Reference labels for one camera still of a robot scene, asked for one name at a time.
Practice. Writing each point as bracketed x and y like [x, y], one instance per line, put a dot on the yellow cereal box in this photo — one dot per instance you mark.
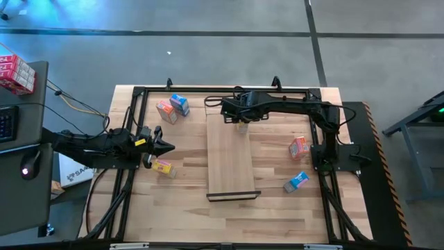
[243, 127]
[163, 167]

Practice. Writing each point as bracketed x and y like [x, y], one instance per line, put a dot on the chair caster wheel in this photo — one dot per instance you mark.
[4, 15]

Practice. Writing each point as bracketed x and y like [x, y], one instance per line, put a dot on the red carton stack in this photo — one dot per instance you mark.
[15, 74]

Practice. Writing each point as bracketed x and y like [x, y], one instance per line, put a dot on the black desk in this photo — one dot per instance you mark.
[24, 208]

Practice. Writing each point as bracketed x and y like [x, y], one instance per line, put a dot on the desk caster wheel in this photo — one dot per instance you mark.
[48, 230]

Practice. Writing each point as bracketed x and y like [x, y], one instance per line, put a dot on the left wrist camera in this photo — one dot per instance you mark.
[145, 132]

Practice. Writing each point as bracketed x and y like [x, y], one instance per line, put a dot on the wooden shelf with black rails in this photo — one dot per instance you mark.
[229, 156]

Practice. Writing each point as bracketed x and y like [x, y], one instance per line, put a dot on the black keyboard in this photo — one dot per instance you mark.
[7, 123]

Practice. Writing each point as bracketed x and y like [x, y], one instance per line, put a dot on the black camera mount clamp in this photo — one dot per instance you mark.
[169, 83]
[276, 82]

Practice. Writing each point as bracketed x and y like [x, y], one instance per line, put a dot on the dark metal cart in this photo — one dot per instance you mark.
[409, 163]

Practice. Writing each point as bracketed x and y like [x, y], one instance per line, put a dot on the orange cereal box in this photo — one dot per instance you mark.
[166, 112]
[298, 147]

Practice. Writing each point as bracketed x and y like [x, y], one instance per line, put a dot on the silver frame bracket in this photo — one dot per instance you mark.
[322, 247]
[129, 246]

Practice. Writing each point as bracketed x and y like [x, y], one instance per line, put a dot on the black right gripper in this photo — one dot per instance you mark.
[239, 111]

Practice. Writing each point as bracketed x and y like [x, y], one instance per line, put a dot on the black computer mouse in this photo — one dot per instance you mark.
[29, 165]

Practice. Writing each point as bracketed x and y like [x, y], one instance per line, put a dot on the white cardboard box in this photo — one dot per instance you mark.
[74, 173]

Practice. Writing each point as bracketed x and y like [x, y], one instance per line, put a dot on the device with green light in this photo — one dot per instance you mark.
[440, 114]

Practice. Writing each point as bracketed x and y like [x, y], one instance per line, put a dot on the black aluminium table frame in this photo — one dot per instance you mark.
[190, 89]

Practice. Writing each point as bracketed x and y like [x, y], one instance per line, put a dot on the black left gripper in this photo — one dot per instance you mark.
[147, 147]

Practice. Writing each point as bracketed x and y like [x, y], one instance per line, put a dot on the yellow label tag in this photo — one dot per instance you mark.
[140, 142]

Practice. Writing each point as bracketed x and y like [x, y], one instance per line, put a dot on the black mat with hazard stripe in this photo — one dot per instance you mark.
[381, 208]

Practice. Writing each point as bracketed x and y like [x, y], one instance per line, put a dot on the blue cereal box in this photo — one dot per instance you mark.
[179, 103]
[296, 181]

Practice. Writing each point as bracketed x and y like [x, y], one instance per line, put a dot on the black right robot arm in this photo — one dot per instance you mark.
[295, 104]

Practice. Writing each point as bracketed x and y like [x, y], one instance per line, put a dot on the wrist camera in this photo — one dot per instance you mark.
[145, 132]
[248, 99]

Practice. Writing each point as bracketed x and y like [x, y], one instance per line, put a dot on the small brown cardboard box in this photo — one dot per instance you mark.
[56, 187]

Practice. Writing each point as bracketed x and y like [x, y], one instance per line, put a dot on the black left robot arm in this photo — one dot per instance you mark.
[100, 147]

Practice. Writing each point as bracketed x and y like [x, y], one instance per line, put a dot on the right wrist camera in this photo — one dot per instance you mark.
[248, 99]

